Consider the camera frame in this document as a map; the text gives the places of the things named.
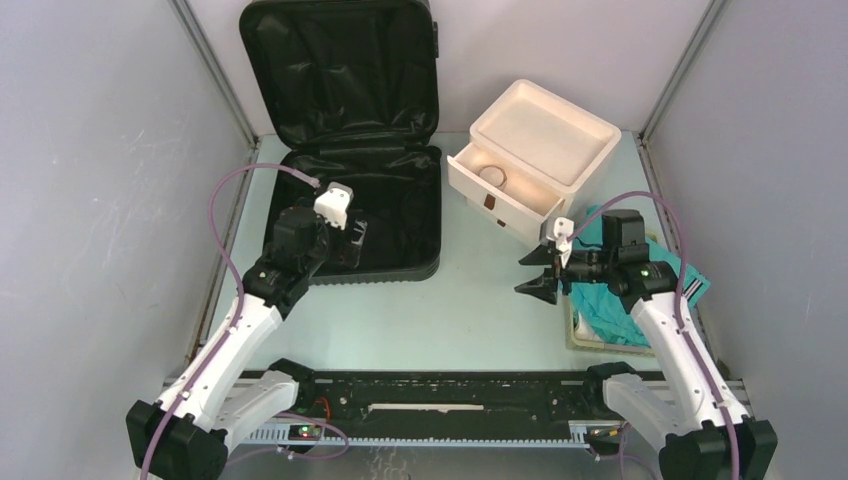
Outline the peach cosmetic tube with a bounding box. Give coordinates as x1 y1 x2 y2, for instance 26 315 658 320
478 165 508 190

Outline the light teal bottom garment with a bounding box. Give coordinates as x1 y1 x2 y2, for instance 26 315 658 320
570 216 711 348

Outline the white drawer unit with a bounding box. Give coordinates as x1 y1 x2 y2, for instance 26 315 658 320
447 79 622 247

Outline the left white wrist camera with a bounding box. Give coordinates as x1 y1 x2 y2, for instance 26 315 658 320
313 182 354 230

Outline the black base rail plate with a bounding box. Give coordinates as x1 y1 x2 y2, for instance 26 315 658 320
264 369 664 446

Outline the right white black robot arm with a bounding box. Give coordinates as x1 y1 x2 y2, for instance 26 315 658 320
515 209 778 479

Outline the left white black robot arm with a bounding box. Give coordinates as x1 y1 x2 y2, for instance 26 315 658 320
126 207 369 479

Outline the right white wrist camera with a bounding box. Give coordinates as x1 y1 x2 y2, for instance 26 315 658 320
541 216 575 267

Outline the black ribbed hard-shell suitcase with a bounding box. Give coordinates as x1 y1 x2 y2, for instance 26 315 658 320
239 1 442 285

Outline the pale yellow perforated basket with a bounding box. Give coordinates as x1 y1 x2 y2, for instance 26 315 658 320
566 285 654 357

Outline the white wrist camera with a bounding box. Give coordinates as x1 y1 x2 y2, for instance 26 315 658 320
541 216 575 267
313 182 354 230

